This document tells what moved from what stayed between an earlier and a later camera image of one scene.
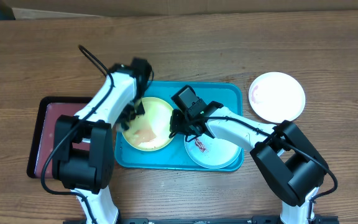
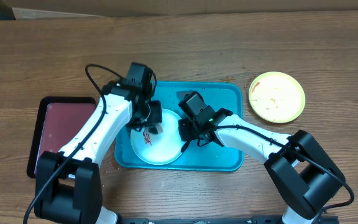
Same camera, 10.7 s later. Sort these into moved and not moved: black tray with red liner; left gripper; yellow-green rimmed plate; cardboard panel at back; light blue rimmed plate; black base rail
Moved: yellow-green rimmed plate; left gripper; light blue rimmed plate
Not moved: cardboard panel at back; black base rail; black tray with red liner
